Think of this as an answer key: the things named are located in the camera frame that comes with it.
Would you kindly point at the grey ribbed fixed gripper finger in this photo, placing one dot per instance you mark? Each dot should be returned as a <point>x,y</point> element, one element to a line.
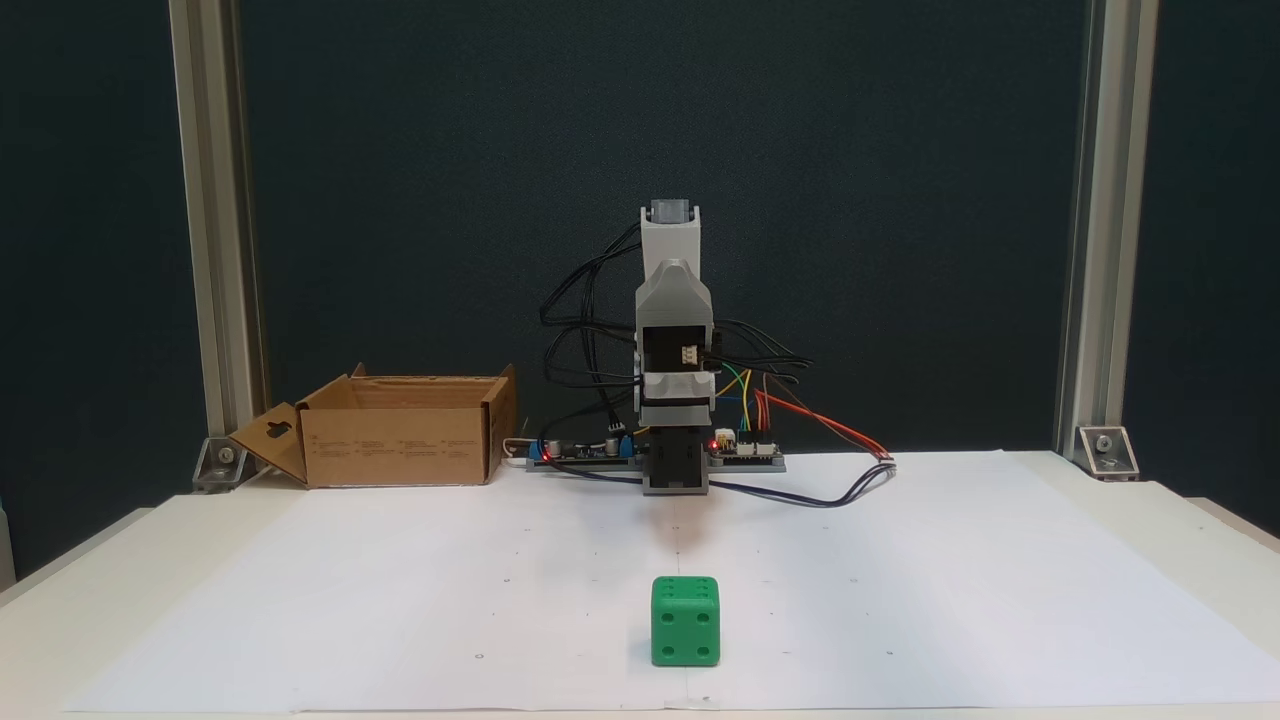
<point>676,300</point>

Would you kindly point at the green die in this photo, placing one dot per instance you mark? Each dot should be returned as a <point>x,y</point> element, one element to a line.
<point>685,625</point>

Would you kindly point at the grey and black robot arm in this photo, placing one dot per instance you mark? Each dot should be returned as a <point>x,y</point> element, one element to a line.
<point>670,240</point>

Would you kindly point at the circuit board on grey holder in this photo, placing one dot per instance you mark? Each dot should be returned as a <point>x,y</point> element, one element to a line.
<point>590,452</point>

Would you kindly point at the brown cardboard box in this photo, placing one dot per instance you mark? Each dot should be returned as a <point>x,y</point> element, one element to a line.
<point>400,445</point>

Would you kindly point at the aluminium profile post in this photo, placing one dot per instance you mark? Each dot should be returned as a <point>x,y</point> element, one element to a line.
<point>1105,200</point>
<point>215,200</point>

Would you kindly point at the grey corner bracket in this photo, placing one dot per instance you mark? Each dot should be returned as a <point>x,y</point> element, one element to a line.
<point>1108,450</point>
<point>222,462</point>

